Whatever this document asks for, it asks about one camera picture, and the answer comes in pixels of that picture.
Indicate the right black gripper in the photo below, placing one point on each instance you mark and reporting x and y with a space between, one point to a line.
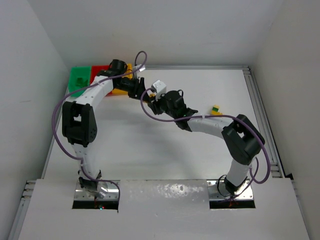
155 106

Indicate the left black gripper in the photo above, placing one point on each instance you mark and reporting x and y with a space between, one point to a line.
136 87

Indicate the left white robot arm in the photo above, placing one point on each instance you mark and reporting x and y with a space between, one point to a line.
79 124

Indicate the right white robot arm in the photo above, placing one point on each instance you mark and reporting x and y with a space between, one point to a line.
241 137

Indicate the yellow plastic bin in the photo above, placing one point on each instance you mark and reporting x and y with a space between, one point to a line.
118 92

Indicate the red plastic bin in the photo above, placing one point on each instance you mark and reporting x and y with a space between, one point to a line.
95 69

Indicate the green yellow lego pile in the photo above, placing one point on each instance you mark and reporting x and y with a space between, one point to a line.
215 111

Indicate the green plastic bin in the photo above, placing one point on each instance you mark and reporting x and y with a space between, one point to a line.
79 78

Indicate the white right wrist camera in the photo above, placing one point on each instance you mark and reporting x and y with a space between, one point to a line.
160 88

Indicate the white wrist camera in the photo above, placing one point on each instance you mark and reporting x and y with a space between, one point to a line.
138 68
160 88

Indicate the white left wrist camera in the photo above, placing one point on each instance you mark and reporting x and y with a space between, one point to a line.
138 68

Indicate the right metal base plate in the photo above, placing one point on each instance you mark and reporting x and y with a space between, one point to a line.
217 191

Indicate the metal base plate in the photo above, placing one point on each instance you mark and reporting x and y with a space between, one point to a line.
217 191
106 192

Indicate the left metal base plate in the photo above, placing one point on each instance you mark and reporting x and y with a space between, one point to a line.
106 192

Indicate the aluminium frame rail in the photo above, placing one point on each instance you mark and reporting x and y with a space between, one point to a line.
263 124

